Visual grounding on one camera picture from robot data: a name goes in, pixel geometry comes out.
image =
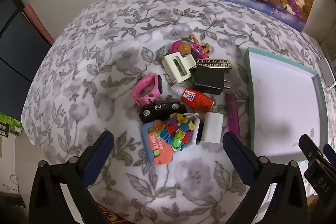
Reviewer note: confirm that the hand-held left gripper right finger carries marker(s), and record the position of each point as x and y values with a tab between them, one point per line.
239	159

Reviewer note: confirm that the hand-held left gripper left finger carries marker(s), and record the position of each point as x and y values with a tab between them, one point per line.
96	159

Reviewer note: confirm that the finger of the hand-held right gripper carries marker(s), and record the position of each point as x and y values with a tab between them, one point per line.
309	146
330	151

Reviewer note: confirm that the teal box tray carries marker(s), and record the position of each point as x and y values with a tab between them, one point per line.
283	103

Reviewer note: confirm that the orange and blue card packet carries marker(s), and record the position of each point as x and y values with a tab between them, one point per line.
155	150

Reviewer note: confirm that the colourful plastic bead toy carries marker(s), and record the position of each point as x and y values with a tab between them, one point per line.
178	132

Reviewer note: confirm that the pink smartwatch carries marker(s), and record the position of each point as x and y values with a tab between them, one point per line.
143	92

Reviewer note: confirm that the white cylinder container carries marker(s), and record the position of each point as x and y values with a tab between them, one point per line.
212	127

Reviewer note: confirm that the purple lighter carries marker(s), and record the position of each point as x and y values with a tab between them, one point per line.
233	116

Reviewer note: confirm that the black and white small case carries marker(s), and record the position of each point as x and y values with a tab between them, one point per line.
198	132

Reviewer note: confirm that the red printed box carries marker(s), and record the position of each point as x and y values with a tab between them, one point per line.
107	214

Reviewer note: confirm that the white plastic device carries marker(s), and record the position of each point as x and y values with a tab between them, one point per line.
326	73

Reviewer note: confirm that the red glue bottle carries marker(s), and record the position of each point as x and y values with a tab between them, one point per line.
195	98

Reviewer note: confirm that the black toy car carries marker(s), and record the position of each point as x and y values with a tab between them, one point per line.
160	109

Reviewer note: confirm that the black charger adapter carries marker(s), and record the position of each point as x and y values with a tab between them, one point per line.
208	81

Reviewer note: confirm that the green packet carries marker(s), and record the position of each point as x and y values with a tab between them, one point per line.
9	121

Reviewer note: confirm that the grey floral blanket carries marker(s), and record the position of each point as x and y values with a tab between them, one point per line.
110	61

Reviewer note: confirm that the cream hair claw clip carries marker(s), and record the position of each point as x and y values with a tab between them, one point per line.
173	66

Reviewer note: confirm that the pink toy figure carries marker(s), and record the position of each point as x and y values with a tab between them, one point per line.
183	47

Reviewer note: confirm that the dark cabinet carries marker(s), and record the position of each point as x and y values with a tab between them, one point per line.
18	50

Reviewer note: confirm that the brown board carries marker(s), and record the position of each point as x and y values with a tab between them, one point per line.
36	22

